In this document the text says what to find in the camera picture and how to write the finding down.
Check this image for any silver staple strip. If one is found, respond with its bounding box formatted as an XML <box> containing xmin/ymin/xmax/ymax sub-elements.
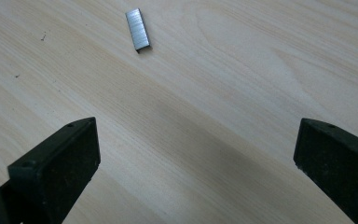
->
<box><xmin>124</xmin><ymin>7</ymin><xmax>152</xmax><ymax>54</ymax></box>

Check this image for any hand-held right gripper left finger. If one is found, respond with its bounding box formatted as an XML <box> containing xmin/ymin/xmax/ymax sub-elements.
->
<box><xmin>0</xmin><ymin>117</ymin><xmax>102</xmax><ymax>224</ymax></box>

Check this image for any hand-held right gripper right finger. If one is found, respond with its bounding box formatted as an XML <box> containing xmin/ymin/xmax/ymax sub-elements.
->
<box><xmin>293</xmin><ymin>118</ymin><xmax>358</xmax><ymax>224</ymax></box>

